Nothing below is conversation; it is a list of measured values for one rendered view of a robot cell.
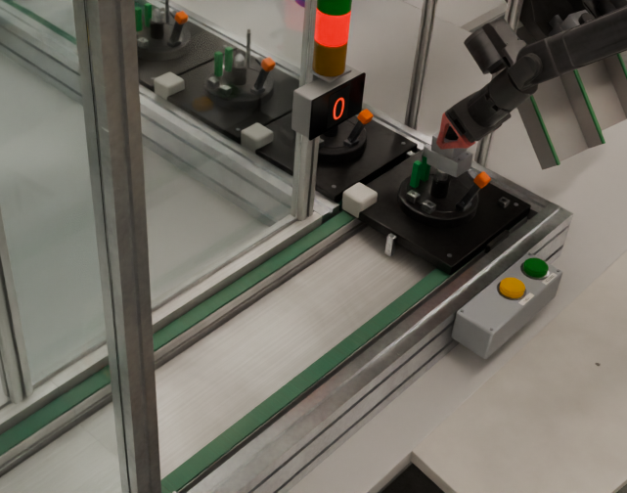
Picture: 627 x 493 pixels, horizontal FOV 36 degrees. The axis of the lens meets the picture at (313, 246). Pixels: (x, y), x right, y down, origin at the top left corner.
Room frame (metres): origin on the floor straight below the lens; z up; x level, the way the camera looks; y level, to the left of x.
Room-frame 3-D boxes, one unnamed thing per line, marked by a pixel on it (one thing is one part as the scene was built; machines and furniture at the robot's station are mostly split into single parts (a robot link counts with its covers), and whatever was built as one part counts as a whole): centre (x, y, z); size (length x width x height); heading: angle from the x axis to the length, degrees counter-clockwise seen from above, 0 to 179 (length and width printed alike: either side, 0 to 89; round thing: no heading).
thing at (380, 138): (1.53, -0.01, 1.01); 0.24 x 0.24 x 0.13; 51
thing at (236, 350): (1.16, 0.00, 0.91); 0.84 x 0.28 x 0.10; 141
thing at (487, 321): (1.17, -0.32, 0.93); 0.21 x 0.07 x 0.06; 141
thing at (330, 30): (1.30, 0.00, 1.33); 0.05 x 0.05 x 0.05
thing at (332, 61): (1.30, 0.00, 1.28); 0.05 x 0.05 x 0.05
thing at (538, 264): (1.23, -0.37, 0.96); 0.04 x 0.04 x 0.02
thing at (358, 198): (1.36, -0.07, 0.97); 0.05 x 0.05 x 0.04; 51
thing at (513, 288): (1.17, -0.32, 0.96); 0.04 x 0.04 x 0.02
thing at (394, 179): (1.37, -0.21, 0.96); 0.24 x 0.24 x 0.02; 51
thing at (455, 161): (1.38, -0.21, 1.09); 0.08 x 0.04 x 0.07; 50
